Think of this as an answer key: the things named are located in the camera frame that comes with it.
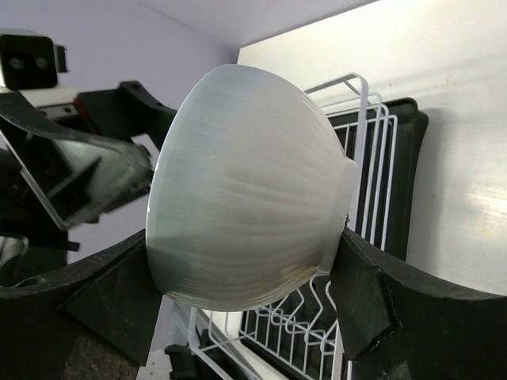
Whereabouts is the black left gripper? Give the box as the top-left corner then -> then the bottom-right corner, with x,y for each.
1,81 -> 177,255

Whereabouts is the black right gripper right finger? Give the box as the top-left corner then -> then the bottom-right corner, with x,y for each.
334,229 -> 506,379

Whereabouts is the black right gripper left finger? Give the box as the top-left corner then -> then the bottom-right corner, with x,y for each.
1,231 -> 162,379

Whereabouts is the black drip tray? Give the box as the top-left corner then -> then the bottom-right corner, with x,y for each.
197,97 -> 430,380

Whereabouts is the white wire dish rack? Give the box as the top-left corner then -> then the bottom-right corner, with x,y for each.
187,73 -> 398,380

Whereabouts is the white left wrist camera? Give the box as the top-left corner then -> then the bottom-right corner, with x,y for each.
1,28 -> 78,108

